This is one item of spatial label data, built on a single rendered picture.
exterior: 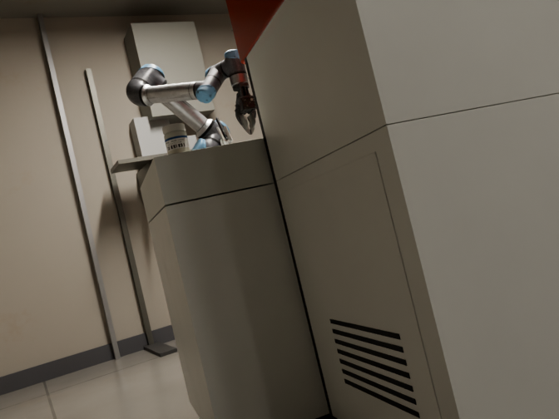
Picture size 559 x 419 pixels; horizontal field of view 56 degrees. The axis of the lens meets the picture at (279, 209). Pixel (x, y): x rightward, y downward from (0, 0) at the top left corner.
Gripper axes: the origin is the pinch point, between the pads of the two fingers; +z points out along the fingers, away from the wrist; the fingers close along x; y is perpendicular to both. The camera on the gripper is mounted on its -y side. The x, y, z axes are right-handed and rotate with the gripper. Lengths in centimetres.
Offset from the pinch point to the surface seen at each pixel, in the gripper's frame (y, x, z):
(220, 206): 58, -34, 33
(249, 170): 58, -22, 24
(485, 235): 128, 0, 54
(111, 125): -220, -41, -68
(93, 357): -211, -91, 104
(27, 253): -208, -120, 18
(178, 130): 56, -41, 7
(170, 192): 58, -48, 25
